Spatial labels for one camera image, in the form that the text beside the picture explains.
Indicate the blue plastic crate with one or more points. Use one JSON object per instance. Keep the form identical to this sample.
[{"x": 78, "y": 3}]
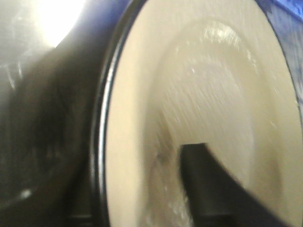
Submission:
[{"x": 286, "y": 18}]

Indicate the beige black-rimmed plate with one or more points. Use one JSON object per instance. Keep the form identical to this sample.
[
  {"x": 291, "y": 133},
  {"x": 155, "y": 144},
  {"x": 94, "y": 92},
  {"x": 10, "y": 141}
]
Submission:
[{"x": 187, "y": 72}]

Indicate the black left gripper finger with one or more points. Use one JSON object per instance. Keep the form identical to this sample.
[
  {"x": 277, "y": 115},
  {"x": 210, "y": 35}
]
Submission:
[{"x": 215, "y": 198}]

